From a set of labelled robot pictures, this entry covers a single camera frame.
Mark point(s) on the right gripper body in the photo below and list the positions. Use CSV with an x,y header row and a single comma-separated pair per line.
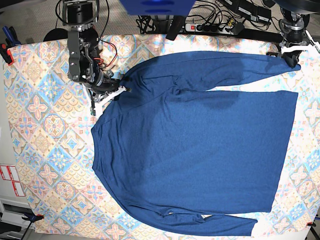
x,y
103,86

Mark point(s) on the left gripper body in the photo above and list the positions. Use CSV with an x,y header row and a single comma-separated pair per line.
x,y
293,35

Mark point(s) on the blue long-sleeve shirt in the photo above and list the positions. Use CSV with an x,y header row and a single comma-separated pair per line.
x,y
181,154

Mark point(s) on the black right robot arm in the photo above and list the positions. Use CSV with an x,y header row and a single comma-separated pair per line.
x,y
86,67

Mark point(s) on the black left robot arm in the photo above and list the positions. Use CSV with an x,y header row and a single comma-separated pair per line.
x,y
297,13

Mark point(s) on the patterned tile tablecloth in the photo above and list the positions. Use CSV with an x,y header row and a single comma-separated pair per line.
x,y
45,131

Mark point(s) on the black round stand base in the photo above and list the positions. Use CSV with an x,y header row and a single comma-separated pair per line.
x,y
56,34

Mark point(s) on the white power strip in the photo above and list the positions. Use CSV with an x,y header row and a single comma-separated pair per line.
x,y
208,28

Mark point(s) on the blue clamp upper left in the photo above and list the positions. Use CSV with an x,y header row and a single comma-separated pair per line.
x,y
11,36

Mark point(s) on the blue clamp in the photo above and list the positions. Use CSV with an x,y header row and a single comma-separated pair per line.
x,y
31,217
11,36

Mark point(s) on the red black clamp left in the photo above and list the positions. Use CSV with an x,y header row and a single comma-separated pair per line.
x,y
6,54

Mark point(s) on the red white label stickers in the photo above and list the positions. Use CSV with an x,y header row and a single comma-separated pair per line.
x,y
9,174

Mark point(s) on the blue clamp lower left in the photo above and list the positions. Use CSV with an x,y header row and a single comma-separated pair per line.
x,y
31,217

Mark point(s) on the orange clamp lower right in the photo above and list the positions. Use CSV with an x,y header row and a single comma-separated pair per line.
x,y
311,224

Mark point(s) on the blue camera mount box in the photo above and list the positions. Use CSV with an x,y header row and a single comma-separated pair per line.
x,y
158,7

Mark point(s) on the black bracket under camera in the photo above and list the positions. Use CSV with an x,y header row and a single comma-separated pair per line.
x,y
177,23

